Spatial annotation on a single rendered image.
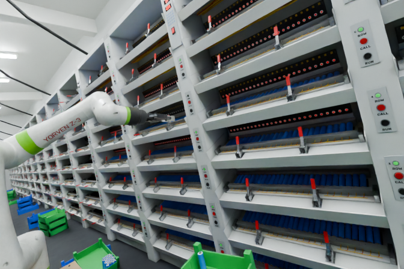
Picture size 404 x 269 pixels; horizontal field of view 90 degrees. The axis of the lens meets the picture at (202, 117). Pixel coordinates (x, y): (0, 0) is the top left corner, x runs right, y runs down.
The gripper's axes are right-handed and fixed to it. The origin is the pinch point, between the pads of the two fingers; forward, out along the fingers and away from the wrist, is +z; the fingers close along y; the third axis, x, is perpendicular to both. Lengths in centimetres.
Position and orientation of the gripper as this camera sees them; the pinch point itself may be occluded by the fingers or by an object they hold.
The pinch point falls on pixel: (168, 119)
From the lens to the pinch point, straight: 120.4
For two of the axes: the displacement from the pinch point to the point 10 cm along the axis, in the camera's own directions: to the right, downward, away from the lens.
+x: -1.0, -9.8, 1.8
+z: 6.8, 0.6, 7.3
